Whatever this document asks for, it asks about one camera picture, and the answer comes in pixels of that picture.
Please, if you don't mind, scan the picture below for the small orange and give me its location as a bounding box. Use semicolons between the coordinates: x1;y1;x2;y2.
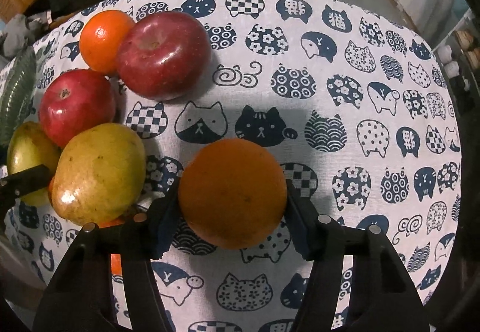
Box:
99;216;126;276

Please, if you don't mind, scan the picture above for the bright red apple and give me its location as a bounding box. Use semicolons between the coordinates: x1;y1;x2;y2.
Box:
39;69;116;148

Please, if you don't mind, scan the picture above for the small tangerine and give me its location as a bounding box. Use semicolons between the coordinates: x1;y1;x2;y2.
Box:
79;10;135;77

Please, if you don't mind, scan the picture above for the large orange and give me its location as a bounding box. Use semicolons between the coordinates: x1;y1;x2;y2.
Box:
177;138;287;250

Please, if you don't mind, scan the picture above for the dark red apple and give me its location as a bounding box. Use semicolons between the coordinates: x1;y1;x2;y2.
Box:
116;12;212;101

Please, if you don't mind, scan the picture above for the green glass bowl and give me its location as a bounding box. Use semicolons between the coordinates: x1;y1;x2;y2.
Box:
1;46;37;148

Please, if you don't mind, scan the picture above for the cat pattern tablecloth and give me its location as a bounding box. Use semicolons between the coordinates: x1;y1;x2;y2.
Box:
5;0;461;331

